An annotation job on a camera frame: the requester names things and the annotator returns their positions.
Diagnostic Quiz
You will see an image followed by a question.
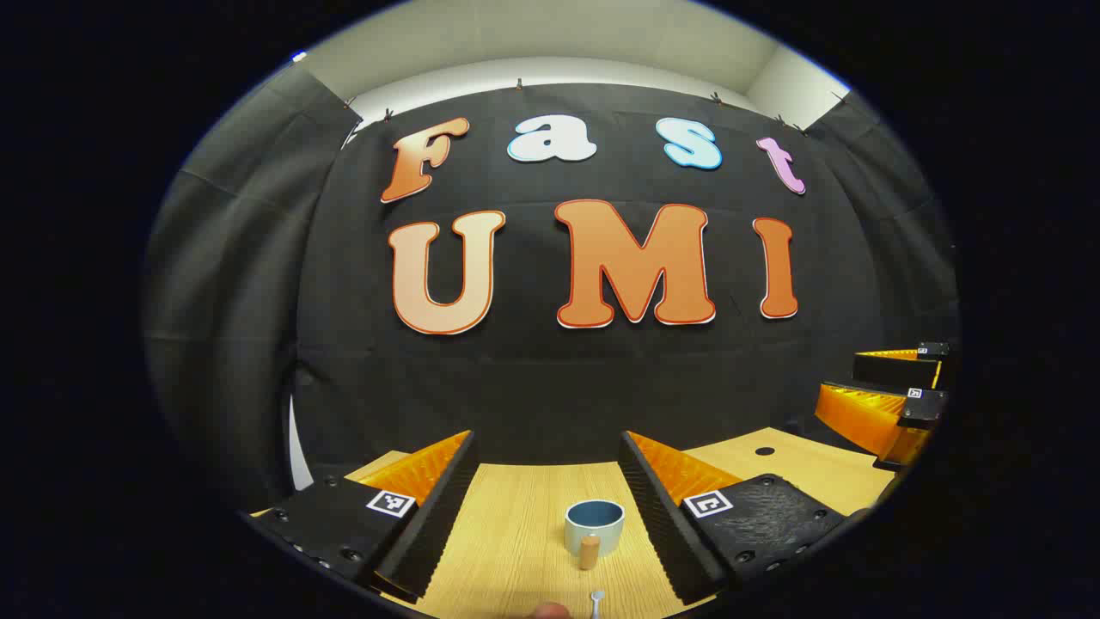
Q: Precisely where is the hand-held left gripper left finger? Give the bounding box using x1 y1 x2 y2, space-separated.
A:
249 430 480 603

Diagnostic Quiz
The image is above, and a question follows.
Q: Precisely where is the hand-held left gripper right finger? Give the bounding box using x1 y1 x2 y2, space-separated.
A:
619 430 873 605

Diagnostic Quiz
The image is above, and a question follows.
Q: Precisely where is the blue-grey cup with wooden handle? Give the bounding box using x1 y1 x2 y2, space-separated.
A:
565 499 626 571

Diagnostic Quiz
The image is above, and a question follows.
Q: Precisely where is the wooden desktop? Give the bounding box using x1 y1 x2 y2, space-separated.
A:
249 427 899 619

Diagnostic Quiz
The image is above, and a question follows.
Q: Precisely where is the black backdrop cloth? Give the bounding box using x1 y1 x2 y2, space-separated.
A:
142 64 959 508

